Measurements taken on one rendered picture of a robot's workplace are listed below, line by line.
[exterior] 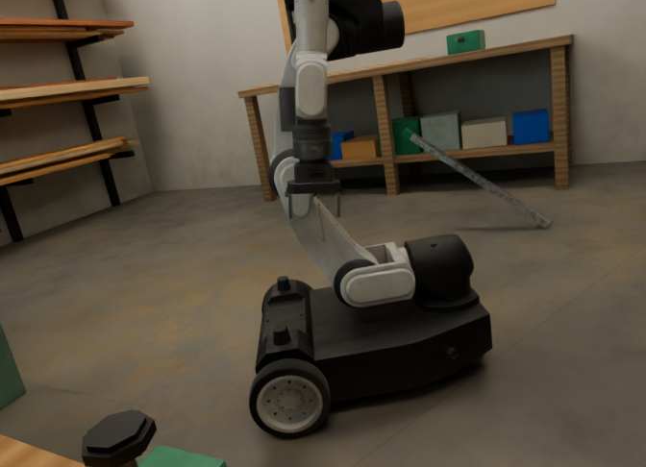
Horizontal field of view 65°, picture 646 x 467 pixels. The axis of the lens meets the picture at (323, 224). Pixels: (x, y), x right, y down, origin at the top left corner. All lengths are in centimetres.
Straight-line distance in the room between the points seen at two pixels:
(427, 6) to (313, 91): 291
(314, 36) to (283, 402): 85
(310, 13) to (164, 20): 410
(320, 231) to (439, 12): 277
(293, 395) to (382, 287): 36
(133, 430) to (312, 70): 84
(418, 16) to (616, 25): 125
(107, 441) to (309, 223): 102
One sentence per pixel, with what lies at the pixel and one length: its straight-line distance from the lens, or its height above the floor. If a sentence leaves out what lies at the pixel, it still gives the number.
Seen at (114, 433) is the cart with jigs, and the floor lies 64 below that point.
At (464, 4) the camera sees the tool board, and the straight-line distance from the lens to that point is 388.
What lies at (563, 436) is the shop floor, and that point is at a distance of 133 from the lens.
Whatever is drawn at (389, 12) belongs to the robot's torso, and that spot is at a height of 97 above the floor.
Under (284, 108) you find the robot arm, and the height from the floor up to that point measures 79.
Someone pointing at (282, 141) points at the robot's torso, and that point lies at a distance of 132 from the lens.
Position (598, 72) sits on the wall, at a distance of 382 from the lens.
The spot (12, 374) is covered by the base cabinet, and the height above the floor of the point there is 9.
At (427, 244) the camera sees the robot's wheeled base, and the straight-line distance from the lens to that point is 145.
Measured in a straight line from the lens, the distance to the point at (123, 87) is 491.
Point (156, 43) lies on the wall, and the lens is 526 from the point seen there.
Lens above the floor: 84
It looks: 16 degrees down
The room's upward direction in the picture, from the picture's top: 10 degrees counter-clockwise
